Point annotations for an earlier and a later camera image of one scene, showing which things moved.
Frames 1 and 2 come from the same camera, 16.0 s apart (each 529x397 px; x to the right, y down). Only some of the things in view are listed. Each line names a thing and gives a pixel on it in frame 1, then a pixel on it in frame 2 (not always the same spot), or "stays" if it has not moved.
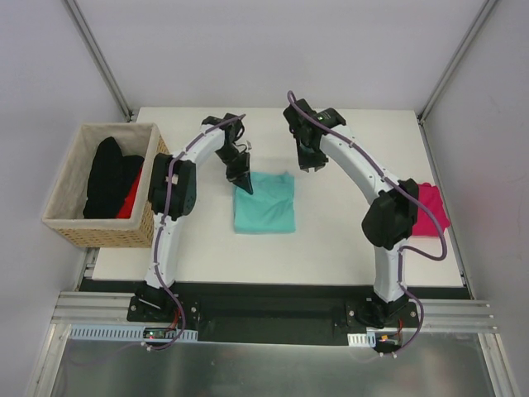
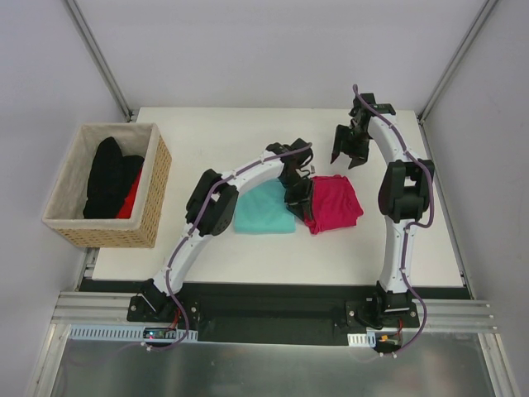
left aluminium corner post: (99, 58) stays
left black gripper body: (238, 170) -> (298, 198)
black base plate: (315, 314) stays
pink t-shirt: (429, 196) -> (335, 204)
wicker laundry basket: (66, 208) stays
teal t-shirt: (271, 208) stays
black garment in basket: (111, 176) stays
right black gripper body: (311, 157) -> (353, 144)
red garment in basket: (126, 211) stays
